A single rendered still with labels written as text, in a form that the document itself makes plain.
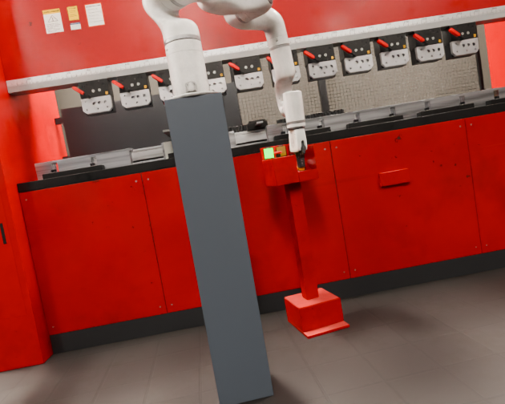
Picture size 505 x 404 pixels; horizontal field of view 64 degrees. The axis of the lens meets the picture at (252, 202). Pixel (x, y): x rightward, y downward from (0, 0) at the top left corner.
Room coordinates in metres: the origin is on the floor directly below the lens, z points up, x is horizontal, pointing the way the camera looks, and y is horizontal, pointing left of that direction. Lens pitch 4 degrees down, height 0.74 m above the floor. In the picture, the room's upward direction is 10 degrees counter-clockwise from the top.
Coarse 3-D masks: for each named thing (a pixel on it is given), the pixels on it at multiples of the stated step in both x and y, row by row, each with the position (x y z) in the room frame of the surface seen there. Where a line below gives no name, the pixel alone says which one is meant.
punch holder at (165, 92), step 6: (156, 72) 2.16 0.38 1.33; (162, 72) 2.16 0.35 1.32; (168, 72) 2.16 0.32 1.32; (162, 78) 2.16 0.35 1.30; (168, 78) 2.16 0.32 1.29; (162, 84) 2.16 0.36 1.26; (162, 90) 2.15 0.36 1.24; (168, 90) 2.15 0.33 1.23; (162, 96) 2.15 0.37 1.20; (168, 96) 2.15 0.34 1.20
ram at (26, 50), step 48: (0, 0) 2.11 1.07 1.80; (48, 0) 2.13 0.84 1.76; (96, 0) 2.14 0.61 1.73; (288, 0) 2.20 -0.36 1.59; (336, 0) 2.22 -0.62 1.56; (384, 0) 2.23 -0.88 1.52; (432, 0) 2.25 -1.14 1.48; (480, 0) 2.27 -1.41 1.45; (0, 48) 2.11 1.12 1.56; (48, 48) 2.13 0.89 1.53; (96, 48) 2.14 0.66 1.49; (144, 48) 2.15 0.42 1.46
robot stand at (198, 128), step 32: (192, 96) 1.28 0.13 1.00; (192, 128) 1.28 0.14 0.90; (224, 128) 1.29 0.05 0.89; (192, 160) 1.27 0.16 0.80; (224, 160) 1.29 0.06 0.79; (192, 192) 1.27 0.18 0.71; (224, 192) 1.28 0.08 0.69; (192, 224) 1.27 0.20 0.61; (224, 224) 1.28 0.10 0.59; (192, 256) 1.27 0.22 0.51; (224, 256) 1.28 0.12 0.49; (224, 288) 1.28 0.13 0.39; (224, 320) 1.28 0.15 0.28; (256, 320) 1.29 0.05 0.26; (224, 352) 1.27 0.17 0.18; (256, 352) 1.29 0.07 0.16; (224, 384) 1.27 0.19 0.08; (256, 384) 1.28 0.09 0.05
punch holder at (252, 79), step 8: (248, 56) 2.19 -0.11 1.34; (256, 56) 2.19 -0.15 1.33; (240, 64) 2.18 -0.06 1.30; (248, 64) 2.18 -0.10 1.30; (256, 64) 2.19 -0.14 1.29; (232, 72) 2.24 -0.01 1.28; (240, 72) 2.18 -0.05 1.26; (248, 72) 2.18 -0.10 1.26; (256, 72) 2.18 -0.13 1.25; (240, 80) 2.18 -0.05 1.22; (248, 80) 2.18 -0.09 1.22; (256, 80) 2.18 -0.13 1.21; (240, 88) 2.18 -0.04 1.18; (248, 88) 2.18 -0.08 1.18; (256, 88) 2.22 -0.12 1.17
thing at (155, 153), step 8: (320, 120) 2.49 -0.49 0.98; (264, 128) 2.47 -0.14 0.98; (240, 136) 2.45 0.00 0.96; (248, 136) 2.46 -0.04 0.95; (256, 136) 2.46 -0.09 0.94; (264, 136) 2.46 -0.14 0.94; (240, 144) 2.46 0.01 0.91; (248, 144) 2.46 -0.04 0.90; (136, 152) 2.42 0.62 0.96; (144, 152) 2.42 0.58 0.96; (152, 152) 2.42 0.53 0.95; (160, 152) 2.43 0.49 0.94; (96, 160) 2.40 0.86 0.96; (136, 160) 2.43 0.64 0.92; (144, 160) 2.43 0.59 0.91; (152, 160) 2.42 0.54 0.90
